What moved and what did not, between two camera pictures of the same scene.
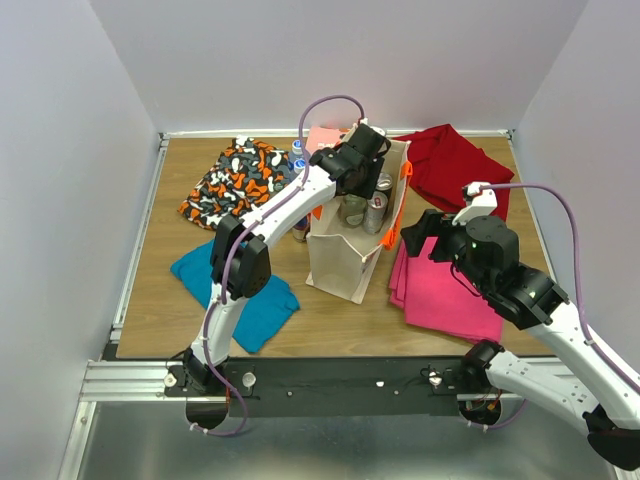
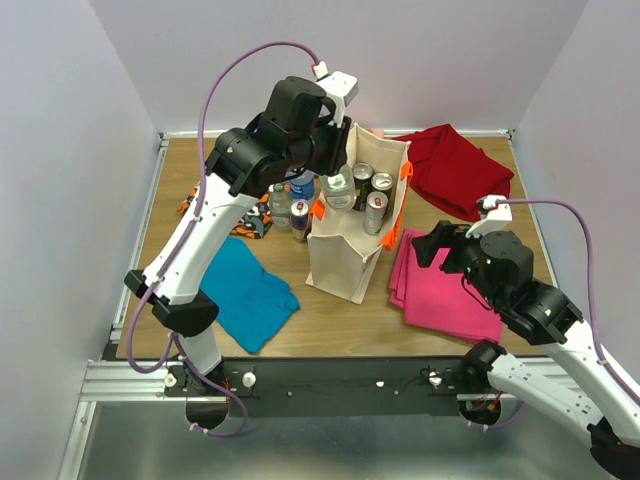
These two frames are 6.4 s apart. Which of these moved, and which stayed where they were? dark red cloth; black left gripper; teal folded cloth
Moved: black left gripper
Stayed: dark red cloth; teal folded cloth
